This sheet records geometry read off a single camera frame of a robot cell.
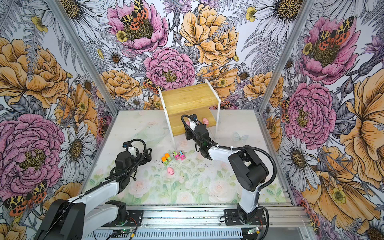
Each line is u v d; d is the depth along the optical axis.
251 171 0.49
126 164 0.68
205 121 0.91
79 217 0.42
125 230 0.71
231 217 0.74
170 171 0.88
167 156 0.94
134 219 0.73
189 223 0.74
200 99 0.82
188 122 0.91
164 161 0.92
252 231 0.72
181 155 0.94
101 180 0.87
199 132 0.69
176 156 0.94
